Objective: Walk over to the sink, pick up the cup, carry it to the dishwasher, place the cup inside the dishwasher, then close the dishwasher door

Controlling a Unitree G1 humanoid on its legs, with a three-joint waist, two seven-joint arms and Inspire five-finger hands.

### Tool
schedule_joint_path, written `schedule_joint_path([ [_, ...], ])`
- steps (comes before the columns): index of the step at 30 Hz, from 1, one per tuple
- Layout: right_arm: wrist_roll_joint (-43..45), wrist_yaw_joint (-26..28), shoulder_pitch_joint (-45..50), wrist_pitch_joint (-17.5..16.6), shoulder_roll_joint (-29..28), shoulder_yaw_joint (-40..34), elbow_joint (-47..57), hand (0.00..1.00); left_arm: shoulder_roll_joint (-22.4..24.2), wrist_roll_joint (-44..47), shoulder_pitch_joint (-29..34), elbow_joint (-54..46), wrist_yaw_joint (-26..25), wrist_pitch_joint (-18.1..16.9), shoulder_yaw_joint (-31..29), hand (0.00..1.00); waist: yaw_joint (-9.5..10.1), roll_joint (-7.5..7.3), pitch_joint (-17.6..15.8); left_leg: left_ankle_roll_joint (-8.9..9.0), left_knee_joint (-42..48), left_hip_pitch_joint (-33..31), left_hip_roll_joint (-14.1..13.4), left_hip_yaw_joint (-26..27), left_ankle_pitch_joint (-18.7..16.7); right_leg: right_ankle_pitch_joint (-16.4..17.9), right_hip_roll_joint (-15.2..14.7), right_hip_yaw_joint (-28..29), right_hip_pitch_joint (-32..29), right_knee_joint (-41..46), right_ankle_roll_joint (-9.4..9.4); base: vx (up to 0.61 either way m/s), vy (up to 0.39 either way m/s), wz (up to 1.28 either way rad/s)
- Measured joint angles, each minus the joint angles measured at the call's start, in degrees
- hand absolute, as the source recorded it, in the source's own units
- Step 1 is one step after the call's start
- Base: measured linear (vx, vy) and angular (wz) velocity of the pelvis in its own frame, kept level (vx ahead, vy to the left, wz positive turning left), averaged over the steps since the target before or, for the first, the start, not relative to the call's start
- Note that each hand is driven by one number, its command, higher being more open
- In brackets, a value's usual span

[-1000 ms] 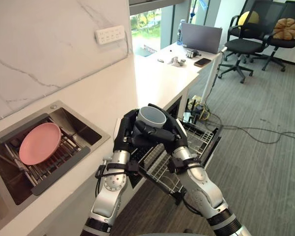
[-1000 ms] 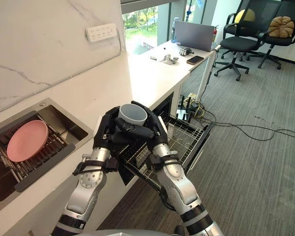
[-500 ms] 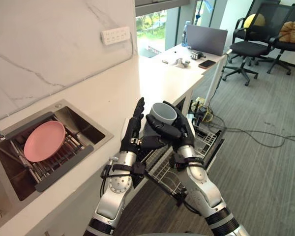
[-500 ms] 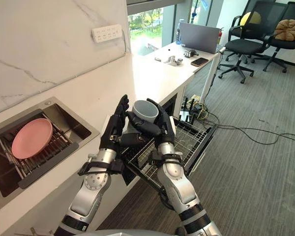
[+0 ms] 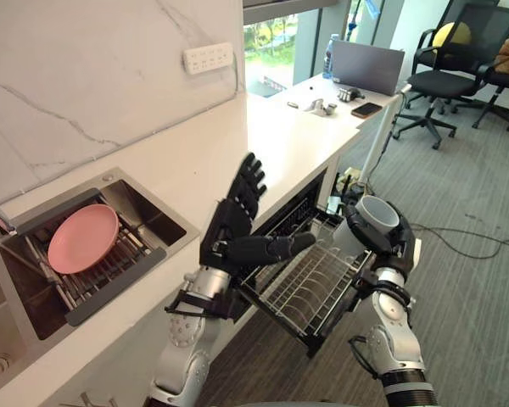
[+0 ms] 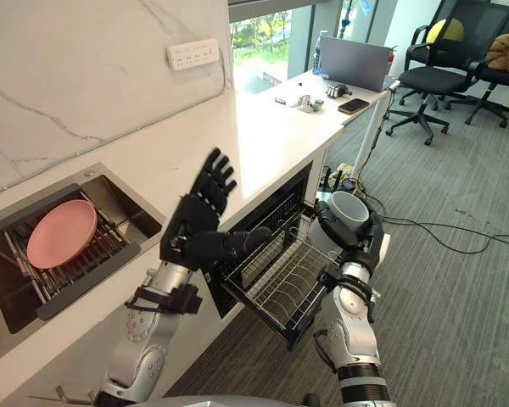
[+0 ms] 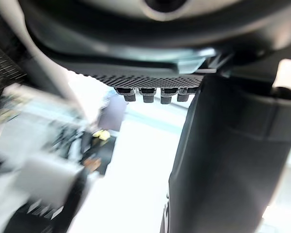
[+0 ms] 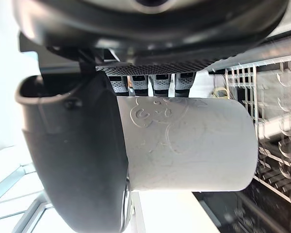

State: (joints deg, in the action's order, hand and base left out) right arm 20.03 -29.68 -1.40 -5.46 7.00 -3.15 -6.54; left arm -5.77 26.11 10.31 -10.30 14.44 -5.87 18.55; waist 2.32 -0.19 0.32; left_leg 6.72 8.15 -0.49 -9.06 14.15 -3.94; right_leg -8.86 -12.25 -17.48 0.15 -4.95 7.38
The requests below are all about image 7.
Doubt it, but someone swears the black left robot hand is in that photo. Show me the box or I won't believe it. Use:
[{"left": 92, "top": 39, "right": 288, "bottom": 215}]
[{"left": 21, "top": 0, "right": 291, "bottom": 233}]

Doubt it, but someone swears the yellow item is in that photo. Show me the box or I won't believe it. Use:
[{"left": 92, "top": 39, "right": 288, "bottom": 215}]
[{"left": 91, "top": 129, "right": 111, "bottom": 141}]

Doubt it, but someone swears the grey box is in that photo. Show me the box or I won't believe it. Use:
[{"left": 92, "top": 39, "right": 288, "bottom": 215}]
[{"left": 14, "top": 156, "right": 86, "bottom": 211}]

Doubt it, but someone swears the white slanted bar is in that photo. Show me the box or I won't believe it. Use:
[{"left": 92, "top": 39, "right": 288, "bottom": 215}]
[{"left": 0, "top": 0, "right": 84, "bottom": 104}]

